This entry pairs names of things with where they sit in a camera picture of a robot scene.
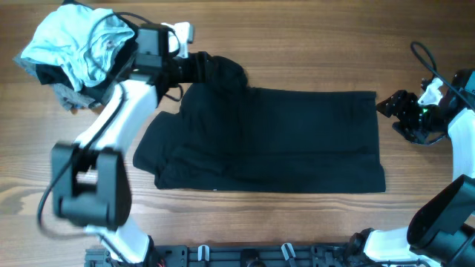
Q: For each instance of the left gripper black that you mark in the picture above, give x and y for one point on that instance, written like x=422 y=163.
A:
x=198 y=69

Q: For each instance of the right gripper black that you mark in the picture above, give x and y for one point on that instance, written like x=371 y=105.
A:
x=402 y=102

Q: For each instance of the black t-shirt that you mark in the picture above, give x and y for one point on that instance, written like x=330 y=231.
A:
x=229 y=136

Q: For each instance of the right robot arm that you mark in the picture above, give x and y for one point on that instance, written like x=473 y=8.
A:
x=438 y=234

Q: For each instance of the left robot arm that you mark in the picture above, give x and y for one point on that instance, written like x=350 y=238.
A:
x=89 y=186

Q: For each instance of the light blue garment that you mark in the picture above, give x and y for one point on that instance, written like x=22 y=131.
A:
x=74 y=41

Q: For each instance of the black folded garment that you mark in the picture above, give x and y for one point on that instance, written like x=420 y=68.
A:
x=55 y=76

